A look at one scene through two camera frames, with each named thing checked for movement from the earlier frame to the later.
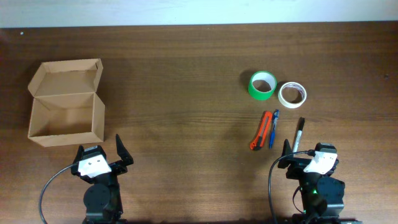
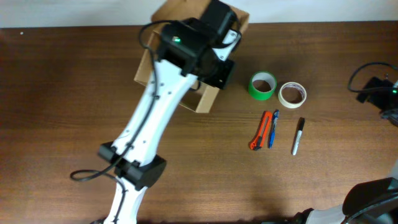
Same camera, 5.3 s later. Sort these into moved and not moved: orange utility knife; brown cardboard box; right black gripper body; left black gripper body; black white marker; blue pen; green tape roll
Moved: left black gripper body; brown cardboard box; right black gripper body
Not moved: black white marker; orange utility knife; blue pen; green tape roll
